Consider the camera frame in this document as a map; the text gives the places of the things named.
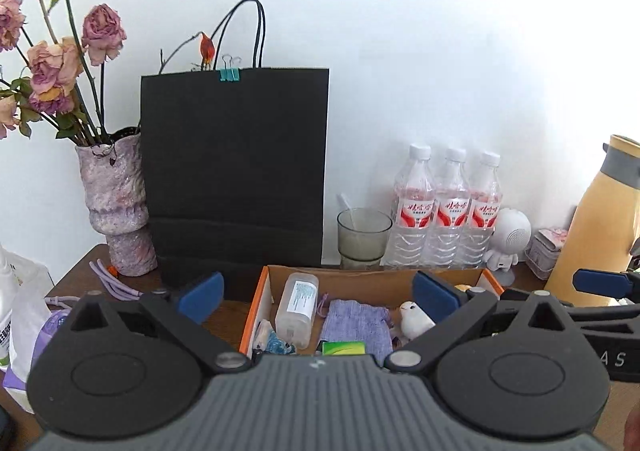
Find yellow thermos jug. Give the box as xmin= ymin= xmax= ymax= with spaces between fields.
xmin=546 ymin=135 xmax=639 ymax=307

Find left water bottle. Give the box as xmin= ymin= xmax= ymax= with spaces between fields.
xmin=384 ymin=145 xmax=436 ymax=268

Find glass cup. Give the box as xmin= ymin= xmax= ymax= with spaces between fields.
xmin=336 ymin=193 xmax=393 ymax=271

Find white cotton swab container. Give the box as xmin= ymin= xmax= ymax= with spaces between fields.
xmin=276 ymin=272 xmax=319 ymax=350

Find teal binder clip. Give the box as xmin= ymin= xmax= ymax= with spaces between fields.
xmin=219 ymin=54 xmax=242 ymax=82

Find purple ceramic vase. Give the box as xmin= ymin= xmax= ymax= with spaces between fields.
xmin=76 ymin=127 xmax=157 ymax=277

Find purple knit pouch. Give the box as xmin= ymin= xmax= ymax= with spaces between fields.
xmin=319 ymin=299 xmax=393 ymax=365

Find white robot figurine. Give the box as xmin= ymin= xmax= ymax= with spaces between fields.
xmin=483 ymin=208 xmax=532 ymax=287

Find dried pink roses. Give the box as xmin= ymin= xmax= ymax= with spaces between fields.
xmin=1 ymin=0 xmax=139 ymax=147

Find black paper bag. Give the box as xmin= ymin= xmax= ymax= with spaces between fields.
xmin=140 ymin=26 xmax=330 ymax=301

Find right hand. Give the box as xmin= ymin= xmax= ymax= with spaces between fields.
xmin=624 ymin=405 xmax=640 ymax=451

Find purple tissue pack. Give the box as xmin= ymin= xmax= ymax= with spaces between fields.
xmin=2 ymin=280 xmax=79 ymax=414

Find red cardboard box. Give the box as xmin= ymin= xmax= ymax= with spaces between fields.
xmin=237 ymin=265 xmax=507 ymax=358

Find green tissue packet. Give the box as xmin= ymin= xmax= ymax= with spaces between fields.
xmin=321 ymin=341 xmax=367 ymax=356

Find blue patterned cloth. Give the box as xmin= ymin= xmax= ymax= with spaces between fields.
xmin=253 ymin=319 xmax=296 ymax=356

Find yellow white plush toy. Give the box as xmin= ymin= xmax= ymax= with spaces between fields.
xmin=398 ymin=284 xmax=474 ymax=342

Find purple lanyard cord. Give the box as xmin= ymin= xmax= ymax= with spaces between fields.
xmin=44 ymin=258 xmax=144 ymax=309

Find white detergent bottle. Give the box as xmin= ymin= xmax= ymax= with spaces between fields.
xmin=0 ymin=249 xmax=20 ymax=372

